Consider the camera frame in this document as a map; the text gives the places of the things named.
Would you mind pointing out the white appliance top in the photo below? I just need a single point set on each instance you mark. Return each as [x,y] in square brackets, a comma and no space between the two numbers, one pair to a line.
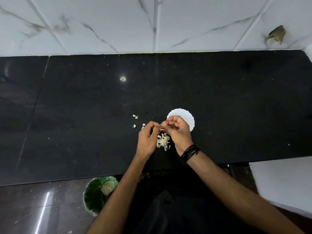
[285,182]

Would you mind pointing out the person's black clothing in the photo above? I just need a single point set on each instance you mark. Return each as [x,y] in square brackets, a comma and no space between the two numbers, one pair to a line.
[175,207]

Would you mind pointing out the green waste bin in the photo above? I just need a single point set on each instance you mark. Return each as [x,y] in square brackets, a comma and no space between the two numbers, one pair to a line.
[95,197]

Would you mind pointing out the person's left forearm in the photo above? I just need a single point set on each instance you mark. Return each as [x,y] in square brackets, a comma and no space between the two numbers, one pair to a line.
[121,194]

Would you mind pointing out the person's right thumb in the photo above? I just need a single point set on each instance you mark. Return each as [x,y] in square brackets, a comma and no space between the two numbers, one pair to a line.
[168,129]

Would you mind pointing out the person's right forearm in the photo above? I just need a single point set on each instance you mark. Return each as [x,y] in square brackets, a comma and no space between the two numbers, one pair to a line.
[234,192]

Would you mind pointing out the person's left thumb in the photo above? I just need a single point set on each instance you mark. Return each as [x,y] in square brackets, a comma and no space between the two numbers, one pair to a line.
[155,133]

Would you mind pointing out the person's left hand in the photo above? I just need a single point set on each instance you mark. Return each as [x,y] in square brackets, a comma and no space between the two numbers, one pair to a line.
[145,143]

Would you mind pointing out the white scalloped paper plate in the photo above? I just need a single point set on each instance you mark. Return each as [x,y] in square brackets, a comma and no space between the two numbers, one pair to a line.
[187,116]

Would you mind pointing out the pile of garlic peels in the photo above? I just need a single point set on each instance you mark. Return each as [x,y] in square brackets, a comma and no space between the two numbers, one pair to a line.
[162,141]

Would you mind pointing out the person's right hand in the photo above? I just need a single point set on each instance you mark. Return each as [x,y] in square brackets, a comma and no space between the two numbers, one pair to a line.
[181,136]

